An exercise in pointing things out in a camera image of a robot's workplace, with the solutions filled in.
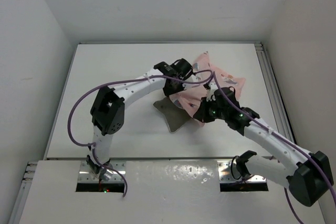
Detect pink cartoon pillowcase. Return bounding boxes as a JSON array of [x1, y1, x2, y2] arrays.
[[169, 52, 246, 120]]

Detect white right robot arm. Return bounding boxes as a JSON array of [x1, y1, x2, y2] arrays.
[[193, 83, 334, 207]]

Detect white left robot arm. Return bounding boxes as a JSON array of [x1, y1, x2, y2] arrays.
[[87, 58, 196, 174]]

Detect white front cover panel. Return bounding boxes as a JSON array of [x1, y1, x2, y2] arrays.
[[7, 158, 326, 224]]

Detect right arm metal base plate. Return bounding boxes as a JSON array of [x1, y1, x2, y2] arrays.
[[217, 161, 268, 183]]

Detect aluminium table edge rail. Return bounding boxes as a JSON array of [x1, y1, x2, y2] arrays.
[[254, 42, 297, 144]]

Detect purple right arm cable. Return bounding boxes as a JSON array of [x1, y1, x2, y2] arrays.
[[204, 73, 336, 224]]

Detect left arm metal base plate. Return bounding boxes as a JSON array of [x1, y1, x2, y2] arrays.
[[77, 162, 124, 184]]

